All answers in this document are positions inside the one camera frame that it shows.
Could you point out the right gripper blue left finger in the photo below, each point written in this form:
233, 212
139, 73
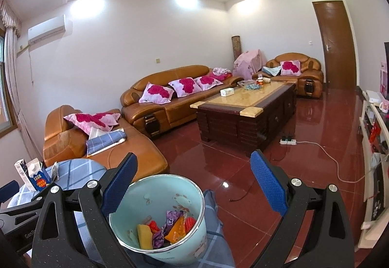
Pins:
115, 183

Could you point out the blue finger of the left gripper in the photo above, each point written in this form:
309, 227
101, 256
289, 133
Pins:
8, 191
52, 188

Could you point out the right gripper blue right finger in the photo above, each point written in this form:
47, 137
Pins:
272, 180

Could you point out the yellow sponge piece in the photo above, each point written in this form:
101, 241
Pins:
145, 236

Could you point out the red shiny wrapper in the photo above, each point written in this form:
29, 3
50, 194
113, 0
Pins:
153, 227

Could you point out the purple snack wrapper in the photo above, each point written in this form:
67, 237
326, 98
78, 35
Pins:
158, 238

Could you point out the orange snack wrapper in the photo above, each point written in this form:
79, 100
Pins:
177, 231

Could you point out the light blue trash bucket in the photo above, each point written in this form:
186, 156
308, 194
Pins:
149, 199

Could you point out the small dark green packet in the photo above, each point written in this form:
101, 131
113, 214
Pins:
55, 172

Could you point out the blue LOOK drink carton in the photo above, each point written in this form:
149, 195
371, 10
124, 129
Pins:
38, 175

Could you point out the blue plaid tablecloth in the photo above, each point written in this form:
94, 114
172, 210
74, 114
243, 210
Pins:
73, 232

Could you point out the white milk carton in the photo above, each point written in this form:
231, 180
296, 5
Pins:
22, 170

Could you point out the brown leather chaise sofa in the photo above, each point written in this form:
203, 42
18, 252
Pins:
63, 141

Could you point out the white power strip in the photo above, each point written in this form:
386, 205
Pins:
288, 141

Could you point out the folded blue plaid cloth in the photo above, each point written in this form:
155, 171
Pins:
105, 141

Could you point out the pink floral pillow on chaise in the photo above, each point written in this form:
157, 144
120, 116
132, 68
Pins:
100, 121

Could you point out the dark wood coffee table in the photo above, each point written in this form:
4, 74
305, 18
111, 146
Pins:
247, 119

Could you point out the brown leather three-seat sofa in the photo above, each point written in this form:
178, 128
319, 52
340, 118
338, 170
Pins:
152, 119

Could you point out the white tissue box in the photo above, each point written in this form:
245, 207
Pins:
227, 92

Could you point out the brown leather armchair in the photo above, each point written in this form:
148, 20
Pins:
300, 69

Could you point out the white TV cabinet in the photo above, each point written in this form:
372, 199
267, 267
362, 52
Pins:
373, 125

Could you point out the pink cloth covered object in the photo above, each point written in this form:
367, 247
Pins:
247, 64

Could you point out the white air conditioner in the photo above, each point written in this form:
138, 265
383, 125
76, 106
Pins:
46, 29

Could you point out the brown wooden door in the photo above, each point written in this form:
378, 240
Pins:
338, 44

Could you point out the window with white frame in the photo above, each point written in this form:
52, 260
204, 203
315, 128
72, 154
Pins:
8, 122

